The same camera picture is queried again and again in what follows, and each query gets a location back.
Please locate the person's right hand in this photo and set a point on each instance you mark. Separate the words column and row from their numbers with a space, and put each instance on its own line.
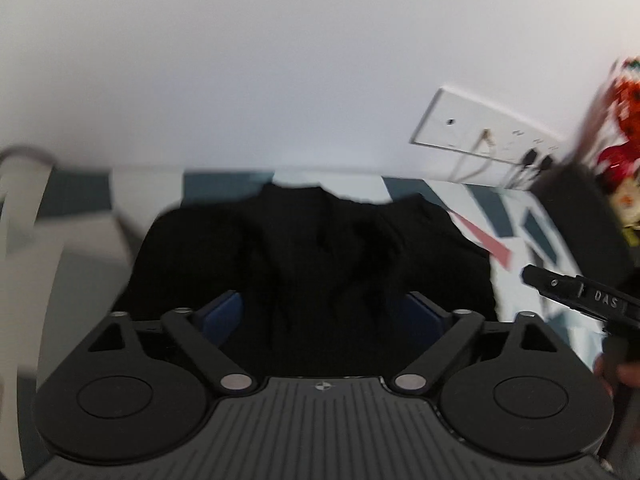
column 627, row 375

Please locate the white wall socket panel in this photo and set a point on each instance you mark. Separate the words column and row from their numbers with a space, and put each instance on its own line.
column 450, row 120

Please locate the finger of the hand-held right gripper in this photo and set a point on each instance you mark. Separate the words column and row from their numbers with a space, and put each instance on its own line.
column 552, row 282

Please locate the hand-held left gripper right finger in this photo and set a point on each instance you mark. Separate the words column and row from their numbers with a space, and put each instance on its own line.
column 421, row 316

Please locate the black garment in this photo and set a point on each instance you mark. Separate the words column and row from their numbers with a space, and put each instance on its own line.
column 320, row 260

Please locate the red vase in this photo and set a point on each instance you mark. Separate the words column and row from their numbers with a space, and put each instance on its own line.
column 619, row 157

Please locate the black rectangular box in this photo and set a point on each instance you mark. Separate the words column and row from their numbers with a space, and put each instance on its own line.
column 580, row 220

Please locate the cream printed mug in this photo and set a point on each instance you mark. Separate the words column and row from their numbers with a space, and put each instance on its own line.
column 626, row 200

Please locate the orange artificial flowers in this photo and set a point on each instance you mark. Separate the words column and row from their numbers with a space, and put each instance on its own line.
column 629, row 95

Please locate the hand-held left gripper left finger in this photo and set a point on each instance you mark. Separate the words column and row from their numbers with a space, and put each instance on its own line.
column 225, row 316

